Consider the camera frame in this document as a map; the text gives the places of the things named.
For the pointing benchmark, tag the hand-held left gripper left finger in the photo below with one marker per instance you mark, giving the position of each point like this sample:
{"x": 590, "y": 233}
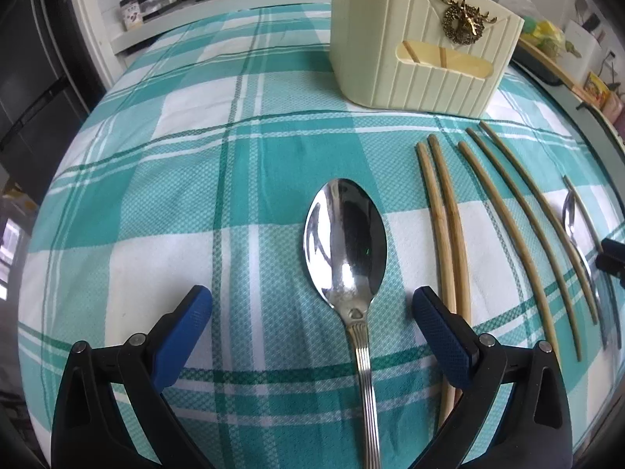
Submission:
{"x": 188, "y": 332}

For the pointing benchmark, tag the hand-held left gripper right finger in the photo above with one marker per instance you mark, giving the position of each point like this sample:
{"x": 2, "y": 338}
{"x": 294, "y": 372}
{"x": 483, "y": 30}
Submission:
{"x": 439, "y": 332}

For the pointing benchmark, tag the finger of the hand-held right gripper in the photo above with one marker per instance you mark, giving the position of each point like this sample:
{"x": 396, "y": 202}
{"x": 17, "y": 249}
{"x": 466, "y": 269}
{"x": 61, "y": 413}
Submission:
{"x": 614, "y": 256}

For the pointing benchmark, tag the small steel spoon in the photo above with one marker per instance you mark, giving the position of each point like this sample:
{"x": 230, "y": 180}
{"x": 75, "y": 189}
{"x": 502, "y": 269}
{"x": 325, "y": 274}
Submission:
{"x": 569, "y": 215}

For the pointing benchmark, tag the wooden chopstick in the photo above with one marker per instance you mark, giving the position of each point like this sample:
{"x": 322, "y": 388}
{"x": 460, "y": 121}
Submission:
{"x": 436, "y": 149}
{"x": 490, "y": 131}
{"x": 468, "y": 154}
{"x": 478, "y": 139}
{"x": 573, "y": 188}
{"x": 432, "y": 205}

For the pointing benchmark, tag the large steel spoon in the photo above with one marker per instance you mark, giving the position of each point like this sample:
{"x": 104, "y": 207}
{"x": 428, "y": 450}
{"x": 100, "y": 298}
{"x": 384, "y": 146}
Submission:
{"x": 346, "y": 234}

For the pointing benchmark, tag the cream ribbed utensil holder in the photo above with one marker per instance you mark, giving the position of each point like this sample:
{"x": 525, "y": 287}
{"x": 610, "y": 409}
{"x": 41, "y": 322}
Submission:
{"x": 381, "y": 34}

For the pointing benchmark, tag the pink container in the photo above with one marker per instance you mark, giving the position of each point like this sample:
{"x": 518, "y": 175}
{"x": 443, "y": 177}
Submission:
{"x": 616, "y": 106}

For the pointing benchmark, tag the yellow packet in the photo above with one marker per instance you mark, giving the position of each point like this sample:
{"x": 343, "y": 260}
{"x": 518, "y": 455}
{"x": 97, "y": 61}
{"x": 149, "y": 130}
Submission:
{"x": 596, "y": 88}

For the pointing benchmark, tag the teal plaid tablecloth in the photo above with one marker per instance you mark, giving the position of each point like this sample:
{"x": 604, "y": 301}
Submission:
{"x": 195, "y": 156}

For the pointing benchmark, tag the wooden cutting board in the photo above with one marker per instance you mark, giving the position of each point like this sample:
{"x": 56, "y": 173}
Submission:
{"x": 551, "y": 66}

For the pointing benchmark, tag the white knife block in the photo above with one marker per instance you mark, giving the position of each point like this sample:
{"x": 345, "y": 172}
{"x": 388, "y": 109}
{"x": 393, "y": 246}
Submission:
{"x": 583, "y": 49}

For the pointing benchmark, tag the black cleaver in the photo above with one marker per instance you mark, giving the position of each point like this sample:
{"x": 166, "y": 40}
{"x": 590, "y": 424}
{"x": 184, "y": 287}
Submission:
{"x": 591, "y": 22}

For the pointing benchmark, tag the plastic bag of sponges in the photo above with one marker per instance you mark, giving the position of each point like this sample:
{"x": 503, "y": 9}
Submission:
{"x": 542, "y": 29}

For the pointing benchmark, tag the grey spatula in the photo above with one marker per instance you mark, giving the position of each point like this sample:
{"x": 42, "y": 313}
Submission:
{"x": 580, "y": 7}

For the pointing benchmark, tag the dark grey refrigerator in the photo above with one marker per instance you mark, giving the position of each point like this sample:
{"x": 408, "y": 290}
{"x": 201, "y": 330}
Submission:
{"x": 29, "y": 83}

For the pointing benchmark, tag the spice jar with dark lid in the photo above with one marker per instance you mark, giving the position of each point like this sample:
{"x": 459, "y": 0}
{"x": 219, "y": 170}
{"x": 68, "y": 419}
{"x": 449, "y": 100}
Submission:
{"x": 131, "y": 12}

